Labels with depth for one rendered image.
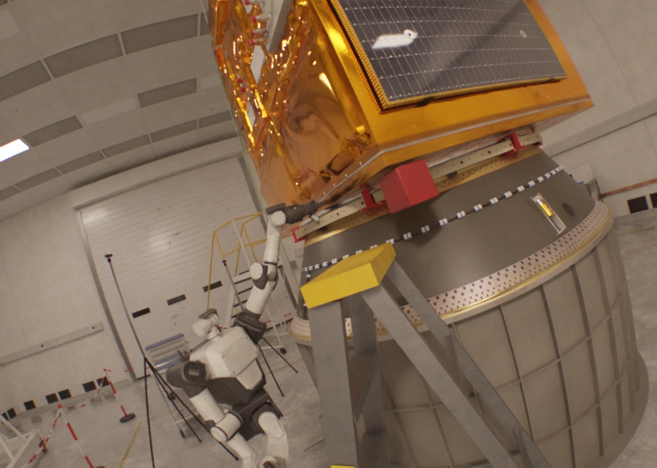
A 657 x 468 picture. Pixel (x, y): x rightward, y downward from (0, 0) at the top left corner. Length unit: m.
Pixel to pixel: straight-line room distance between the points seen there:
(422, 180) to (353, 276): 0.65
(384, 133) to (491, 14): 1.02
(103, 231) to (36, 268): 2.29
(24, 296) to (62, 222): 2.33
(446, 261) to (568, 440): 1.08
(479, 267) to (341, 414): 0.86
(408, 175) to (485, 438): 0.85
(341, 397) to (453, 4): 1.64
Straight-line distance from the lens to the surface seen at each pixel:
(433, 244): 1.48
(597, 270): 1.78
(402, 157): 1.23
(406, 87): 1.31
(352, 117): 1.25
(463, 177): 1.61
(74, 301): 10.09
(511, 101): 1.75
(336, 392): 0.78
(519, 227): 1.55
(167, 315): 9.39
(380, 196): 1.57
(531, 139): 1.95
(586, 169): 6.56
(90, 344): 10.06
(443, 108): 1.42
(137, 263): 9.50
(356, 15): 1.42
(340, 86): 1.29
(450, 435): 1.69
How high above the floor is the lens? 1.58
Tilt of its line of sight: 3 degrees up
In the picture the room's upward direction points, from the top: 21 degrees counter-clockwise
